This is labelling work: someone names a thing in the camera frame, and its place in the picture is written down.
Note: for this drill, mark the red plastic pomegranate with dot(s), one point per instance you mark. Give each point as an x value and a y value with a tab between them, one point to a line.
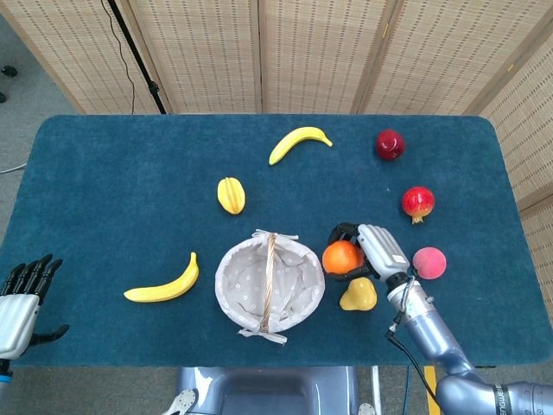
417	201

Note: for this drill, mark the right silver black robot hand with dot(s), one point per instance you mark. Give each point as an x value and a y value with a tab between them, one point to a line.
384	250

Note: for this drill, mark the orange plastic orange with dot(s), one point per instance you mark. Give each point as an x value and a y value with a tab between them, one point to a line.
341	258

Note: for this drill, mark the dark red plastic apple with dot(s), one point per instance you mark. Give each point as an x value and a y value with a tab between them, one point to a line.
389	144

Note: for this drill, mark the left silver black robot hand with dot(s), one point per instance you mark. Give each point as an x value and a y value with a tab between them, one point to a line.
17	315

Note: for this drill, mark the white table leg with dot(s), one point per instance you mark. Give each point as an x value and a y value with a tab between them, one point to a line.
376	389

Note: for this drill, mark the silver blue robot torso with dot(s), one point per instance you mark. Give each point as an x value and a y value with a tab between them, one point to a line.
268	389

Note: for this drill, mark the black stand pole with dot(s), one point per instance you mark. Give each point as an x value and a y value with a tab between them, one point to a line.
138	60

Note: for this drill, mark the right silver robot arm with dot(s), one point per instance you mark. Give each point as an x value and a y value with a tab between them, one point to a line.
432	328

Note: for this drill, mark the yellow plastic banana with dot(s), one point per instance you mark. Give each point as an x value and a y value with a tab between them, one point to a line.
294	140
164	291

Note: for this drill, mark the yellow plastic starfruit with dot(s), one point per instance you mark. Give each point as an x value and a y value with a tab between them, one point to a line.
231	196

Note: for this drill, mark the teal blue tablecloth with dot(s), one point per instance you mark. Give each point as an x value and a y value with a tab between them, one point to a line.
108	194

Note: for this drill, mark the pink plastic peach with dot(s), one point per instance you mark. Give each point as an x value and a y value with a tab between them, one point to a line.
430	263

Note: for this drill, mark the wicker basket with cloth liner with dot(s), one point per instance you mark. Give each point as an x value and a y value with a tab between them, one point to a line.
242	281

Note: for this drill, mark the yellow plastic pear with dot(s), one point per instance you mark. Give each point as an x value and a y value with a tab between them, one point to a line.
358	296

